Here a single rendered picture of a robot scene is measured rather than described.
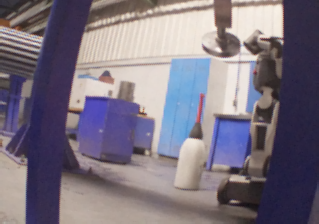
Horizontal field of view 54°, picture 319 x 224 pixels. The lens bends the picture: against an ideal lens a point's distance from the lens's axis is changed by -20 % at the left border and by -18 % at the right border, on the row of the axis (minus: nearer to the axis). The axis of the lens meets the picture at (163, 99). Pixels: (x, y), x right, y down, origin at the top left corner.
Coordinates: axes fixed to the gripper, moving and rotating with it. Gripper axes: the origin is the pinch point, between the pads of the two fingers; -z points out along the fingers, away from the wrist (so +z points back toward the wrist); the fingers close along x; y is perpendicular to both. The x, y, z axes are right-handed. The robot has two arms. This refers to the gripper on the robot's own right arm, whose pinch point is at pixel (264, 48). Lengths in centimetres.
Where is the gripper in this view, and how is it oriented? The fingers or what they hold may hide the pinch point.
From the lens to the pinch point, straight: 184.1
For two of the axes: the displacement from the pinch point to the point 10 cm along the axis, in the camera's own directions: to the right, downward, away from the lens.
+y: 1.5, -6.7, 7.3
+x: 0.6, 7.4, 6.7
